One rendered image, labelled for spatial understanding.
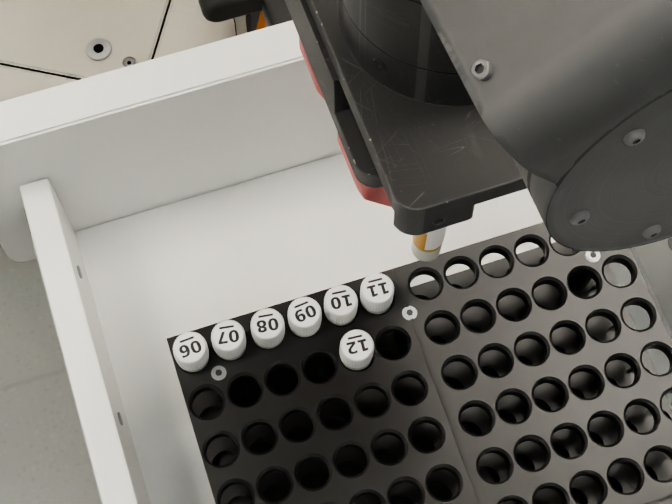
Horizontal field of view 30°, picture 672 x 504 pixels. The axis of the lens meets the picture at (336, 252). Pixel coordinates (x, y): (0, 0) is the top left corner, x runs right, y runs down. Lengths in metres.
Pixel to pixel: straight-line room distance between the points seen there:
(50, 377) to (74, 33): 0.39
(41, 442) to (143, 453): 0.89
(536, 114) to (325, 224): 0.37
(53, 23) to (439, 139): 0.99
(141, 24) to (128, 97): 0.78
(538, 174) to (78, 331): 0.31
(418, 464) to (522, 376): 0.05
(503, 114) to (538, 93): 0.01
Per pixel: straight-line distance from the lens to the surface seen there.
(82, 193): 0.52
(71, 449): 1.40
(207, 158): 0.52
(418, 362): 0.46
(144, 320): 0.54
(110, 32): 1.25
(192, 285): 0.54
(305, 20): 0.33
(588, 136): 0.19
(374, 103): 0.31
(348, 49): 0.32
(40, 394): 1.42
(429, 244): 0.43
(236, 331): 0.45
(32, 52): 1.26
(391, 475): 0.45
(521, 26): 0.19
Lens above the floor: 1.34
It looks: 69 degrees down
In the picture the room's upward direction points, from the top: 2 degrees clockwise
